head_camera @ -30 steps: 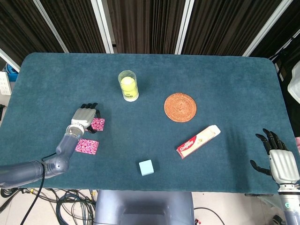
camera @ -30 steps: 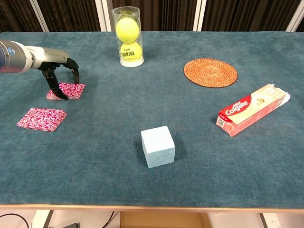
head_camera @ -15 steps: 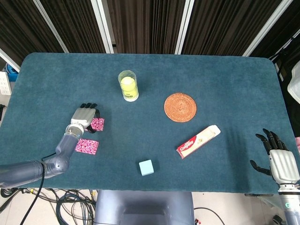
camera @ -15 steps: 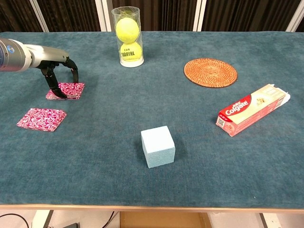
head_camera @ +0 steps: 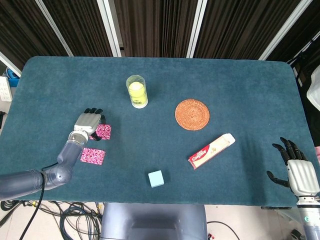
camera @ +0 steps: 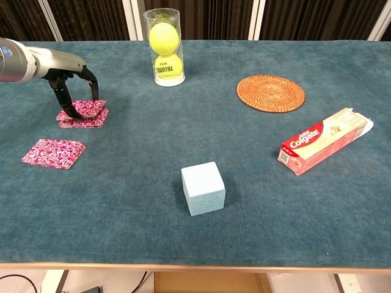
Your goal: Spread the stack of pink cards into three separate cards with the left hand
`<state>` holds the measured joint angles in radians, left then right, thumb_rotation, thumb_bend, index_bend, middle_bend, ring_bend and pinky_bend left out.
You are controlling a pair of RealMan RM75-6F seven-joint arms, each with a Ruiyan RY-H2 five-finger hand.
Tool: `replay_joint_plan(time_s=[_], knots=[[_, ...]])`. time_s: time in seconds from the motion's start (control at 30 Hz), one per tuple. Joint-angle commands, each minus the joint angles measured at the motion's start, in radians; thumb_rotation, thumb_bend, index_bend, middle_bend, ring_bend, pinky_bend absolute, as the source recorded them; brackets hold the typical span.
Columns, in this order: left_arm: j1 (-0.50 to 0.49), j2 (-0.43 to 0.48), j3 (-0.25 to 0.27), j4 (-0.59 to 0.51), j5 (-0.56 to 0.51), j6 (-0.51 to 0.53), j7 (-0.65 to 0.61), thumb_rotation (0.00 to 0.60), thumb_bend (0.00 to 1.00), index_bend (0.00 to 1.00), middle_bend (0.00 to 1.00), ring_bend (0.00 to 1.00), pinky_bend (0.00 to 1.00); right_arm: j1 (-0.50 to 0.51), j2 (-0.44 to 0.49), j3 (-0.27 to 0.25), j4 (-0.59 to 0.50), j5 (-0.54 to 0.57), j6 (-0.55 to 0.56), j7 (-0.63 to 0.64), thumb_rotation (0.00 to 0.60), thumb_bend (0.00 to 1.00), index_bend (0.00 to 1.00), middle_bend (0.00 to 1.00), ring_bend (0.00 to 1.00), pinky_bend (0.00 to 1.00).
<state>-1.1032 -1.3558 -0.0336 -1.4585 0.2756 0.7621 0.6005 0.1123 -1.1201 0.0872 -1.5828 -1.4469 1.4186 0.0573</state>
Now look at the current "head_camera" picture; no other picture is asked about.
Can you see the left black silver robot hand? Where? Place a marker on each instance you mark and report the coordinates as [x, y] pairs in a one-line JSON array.
[[87, 122]]

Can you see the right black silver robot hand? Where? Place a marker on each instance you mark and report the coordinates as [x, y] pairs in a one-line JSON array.
[[303, 178]]

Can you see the pink speckled sponge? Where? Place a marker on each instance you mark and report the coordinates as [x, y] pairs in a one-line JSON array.
[[104, 131], [93, 156]]

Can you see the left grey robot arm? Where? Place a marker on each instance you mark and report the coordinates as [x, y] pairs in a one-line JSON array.
[[50, 172]]

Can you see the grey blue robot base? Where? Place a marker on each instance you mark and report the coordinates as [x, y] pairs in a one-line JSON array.
[[152, 221]]

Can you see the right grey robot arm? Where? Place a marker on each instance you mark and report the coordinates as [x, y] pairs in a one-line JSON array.
[[310, 220]]

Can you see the pink cloth item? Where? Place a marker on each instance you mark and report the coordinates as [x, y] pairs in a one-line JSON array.
[[317, 153]]

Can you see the black bar under table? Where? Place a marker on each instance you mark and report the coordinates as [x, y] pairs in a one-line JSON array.
[[276, 207]]

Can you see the clear cup with yellow insert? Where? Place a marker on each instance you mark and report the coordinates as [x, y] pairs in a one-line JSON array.
[[137, 93]]

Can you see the teal table mat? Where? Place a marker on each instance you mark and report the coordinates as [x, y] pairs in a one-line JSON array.
[[160, 150]]

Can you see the white plastic bag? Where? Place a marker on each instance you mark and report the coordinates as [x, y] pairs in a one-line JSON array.
[[315, 92]]

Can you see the blue plastic item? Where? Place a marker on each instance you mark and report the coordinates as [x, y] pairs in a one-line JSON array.
[[13, 76]]

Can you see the light blue cube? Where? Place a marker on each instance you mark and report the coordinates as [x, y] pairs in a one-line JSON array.
[[156, 178]]

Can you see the white power strip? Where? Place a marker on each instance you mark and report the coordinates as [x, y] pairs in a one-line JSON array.
[[5, 88]]

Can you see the red white Colgate toothpaste box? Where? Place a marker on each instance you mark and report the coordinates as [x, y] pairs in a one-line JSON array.
[[212, 150]]

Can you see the round woven orange coaster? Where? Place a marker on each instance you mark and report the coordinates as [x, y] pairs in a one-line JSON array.
[[192, 114]]

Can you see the black equipment stand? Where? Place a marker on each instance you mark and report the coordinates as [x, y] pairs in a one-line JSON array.
[[303, 62]]

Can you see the dark brown pleated curtain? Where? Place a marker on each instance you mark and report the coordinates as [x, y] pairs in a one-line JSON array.
[[155, 25]]

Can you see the white frame post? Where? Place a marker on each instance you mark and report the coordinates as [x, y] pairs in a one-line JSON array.
[[285, 28], [110, 27], [53, 27], [196, 27]]

